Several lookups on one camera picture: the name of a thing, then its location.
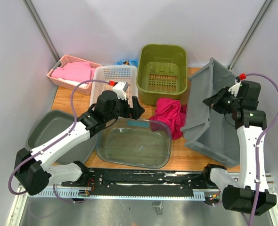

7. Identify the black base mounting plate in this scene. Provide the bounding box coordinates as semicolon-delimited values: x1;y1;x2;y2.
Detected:
61;168;220;198

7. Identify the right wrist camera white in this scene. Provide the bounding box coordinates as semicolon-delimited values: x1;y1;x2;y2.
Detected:
228;78;242;97

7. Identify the large grey plastic bin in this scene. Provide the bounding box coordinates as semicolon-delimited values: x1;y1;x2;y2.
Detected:
181;57;240;167

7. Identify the pink folded towel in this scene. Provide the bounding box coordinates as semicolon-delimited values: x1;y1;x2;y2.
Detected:
51;62;95;82

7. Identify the white folded cloth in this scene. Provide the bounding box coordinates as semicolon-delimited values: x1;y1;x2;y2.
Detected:
59;78;91;89

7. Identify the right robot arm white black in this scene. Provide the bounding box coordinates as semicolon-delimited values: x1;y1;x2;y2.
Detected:
201;81;277;216

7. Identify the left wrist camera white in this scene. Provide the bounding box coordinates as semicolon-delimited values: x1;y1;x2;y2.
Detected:
112;81;129;100

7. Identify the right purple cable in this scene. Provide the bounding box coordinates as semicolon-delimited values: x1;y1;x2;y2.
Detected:
209;73;278;226

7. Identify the clear plastic container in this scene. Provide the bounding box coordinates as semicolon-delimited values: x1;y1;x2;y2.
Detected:
96;118;172;169

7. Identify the white cable duct rail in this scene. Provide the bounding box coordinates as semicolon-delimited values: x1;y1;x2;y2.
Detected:
37;188;205;201

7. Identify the blue packet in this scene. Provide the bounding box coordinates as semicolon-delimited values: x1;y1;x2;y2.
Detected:
114;59;139;68

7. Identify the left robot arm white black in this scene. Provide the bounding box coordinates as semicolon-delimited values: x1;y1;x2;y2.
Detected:
8;90;145;195

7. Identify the dark grey tray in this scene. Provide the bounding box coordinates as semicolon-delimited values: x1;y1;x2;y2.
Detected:
26;110;98;165

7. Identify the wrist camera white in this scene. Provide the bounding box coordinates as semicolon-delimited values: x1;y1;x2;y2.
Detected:
112;81;129;100
228;78;242;97

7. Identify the white perforated basket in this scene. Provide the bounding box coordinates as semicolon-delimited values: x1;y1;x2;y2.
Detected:
89;65;138;107

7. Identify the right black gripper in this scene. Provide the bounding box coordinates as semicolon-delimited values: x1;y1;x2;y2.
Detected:
203;86;241;114

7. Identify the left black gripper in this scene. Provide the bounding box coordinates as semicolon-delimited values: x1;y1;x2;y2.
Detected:
106;93;145;122

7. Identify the green plastic basin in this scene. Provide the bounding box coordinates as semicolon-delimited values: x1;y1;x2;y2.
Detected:
136;44;188;105

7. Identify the magenta crumpled cloth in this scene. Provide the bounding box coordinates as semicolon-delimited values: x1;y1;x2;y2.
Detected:
149;97;187;140

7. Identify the pink plastic basket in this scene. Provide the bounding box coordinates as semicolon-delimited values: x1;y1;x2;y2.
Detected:
47;55;101;90

